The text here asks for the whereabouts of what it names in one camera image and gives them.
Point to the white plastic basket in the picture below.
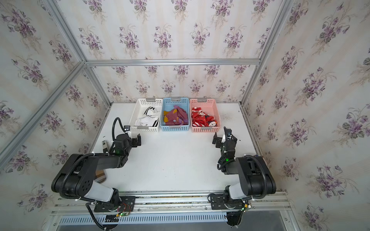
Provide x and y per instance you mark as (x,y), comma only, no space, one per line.
(141,105)

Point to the red white striped santa sock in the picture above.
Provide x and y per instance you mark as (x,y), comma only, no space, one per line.
(196,109)

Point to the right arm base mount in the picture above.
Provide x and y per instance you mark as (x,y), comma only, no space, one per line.
(224,202)

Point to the blue plastic basket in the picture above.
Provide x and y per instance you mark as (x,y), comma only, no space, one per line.
(168,104)

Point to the purple striped sock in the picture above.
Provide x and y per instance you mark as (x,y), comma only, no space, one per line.
(177,116)

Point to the aluminium rail front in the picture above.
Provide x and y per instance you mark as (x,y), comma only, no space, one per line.
(175,202)

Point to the pink plastic basket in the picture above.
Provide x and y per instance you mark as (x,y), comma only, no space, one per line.
(208,106)

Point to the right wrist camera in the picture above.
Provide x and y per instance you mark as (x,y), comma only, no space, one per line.
(227,134)

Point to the red snowflake sock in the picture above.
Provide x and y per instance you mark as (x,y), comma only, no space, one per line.
(201,119)

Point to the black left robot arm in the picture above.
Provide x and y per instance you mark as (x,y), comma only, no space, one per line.
(76,179)

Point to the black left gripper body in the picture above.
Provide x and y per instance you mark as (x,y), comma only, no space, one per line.
(134,144)

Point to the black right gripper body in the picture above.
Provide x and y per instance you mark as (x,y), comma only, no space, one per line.
(218,140)

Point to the brown plaid cylinder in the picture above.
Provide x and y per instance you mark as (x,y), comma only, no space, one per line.
(100,176)

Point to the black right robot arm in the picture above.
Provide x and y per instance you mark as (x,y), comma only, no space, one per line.
(255,178)

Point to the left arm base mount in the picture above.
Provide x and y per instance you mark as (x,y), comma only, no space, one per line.
(123,206)

